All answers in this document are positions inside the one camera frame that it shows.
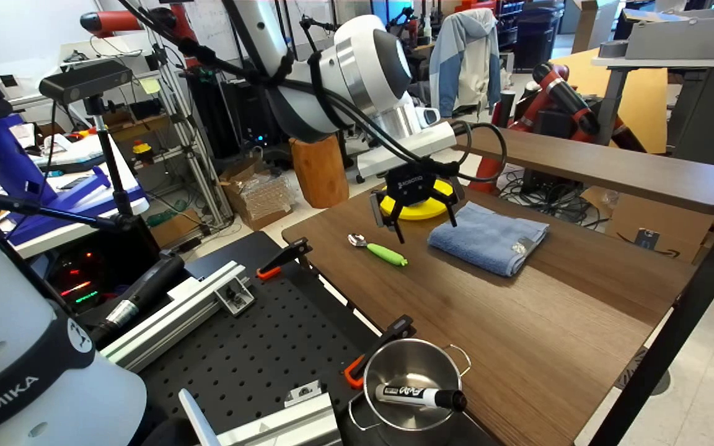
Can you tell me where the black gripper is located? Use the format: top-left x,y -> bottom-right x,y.
379,158 -> 462,246

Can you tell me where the yellow plate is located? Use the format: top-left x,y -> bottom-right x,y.
375,175 -> 459,226

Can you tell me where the blue folded towel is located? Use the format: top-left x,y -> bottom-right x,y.
427,200 -> 554,279

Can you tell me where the brown wooden block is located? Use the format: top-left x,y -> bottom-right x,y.
288,132 -> 352,211

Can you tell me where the black orange bar clamp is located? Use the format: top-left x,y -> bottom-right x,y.
339,311 -> 420,391
252,237 -> 316,285

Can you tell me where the steel pot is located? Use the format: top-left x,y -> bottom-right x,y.
345,335 -> 477,437

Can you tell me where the blue white hanging jacket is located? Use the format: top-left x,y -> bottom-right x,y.
427,7 -> 504,121

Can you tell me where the small cardboard box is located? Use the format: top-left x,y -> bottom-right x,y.
218,158 -> 295,232

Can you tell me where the red Sawyer robot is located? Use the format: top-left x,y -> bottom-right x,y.
469,59 -> 600,195

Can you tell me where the white black marker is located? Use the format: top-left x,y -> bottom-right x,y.
379,380 -> 469,414

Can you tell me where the brown wooden raised shelf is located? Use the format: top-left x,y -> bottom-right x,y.
453,121 -> 714,216

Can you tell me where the black perforated breadboard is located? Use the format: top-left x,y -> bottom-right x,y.
137,231 -> 504,446

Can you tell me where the small black table fitting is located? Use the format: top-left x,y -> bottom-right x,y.
633,228 -> 662,252

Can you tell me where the metal storage rack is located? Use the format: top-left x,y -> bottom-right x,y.
145,46 -> 235,232

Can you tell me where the large cardboard sheet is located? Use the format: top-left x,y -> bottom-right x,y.
569,46 -> 674,157

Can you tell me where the long aluminium extrusion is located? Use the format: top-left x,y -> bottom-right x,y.
98,259 -> 257,375

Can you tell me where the black handheld tool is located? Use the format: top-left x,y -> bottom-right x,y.
93,251 -> 188,342

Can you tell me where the grey office desk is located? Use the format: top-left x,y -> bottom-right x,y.
592,4 -> 714,170

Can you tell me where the black control box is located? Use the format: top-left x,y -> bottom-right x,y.
43,216 -> 167,319

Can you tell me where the blue white machine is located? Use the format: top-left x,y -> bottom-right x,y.
0,111 -> 151,251

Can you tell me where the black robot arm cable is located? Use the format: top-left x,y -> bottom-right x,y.
302,15 -> 510,188

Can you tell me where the aluminium extrusion with bracket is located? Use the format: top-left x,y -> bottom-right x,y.
177,380 -> 345,446

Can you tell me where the black table frame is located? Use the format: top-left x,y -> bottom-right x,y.
588,183 -> 714,446

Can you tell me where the black camera on stand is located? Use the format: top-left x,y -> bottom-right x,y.
38,57 -> 140,226

